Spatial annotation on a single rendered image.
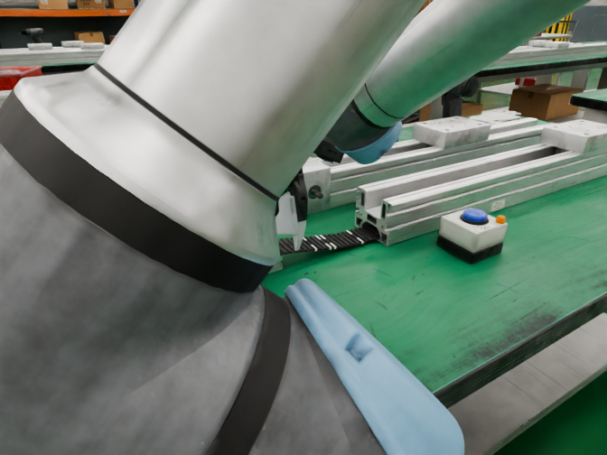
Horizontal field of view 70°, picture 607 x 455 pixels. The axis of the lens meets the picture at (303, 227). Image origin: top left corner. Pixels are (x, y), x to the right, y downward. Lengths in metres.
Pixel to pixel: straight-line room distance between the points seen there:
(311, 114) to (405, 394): 0.11
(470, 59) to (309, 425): 0.33
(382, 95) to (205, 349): 0.35
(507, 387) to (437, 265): 0.70
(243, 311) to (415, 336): 0.45
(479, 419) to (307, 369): 1.13
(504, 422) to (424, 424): 1.14
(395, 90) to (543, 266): 0.48
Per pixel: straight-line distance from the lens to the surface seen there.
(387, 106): 0.47
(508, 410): 1.36
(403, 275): 0.73
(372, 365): 0.18
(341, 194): 0.94
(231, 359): 0.17
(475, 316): 0.67
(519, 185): 1.04
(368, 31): 0.17
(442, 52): 0.42
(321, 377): 0.18
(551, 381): 1.49
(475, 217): 0.79
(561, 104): 4.82
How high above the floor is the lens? 1.17
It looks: 27 degrees down
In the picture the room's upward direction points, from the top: straight up
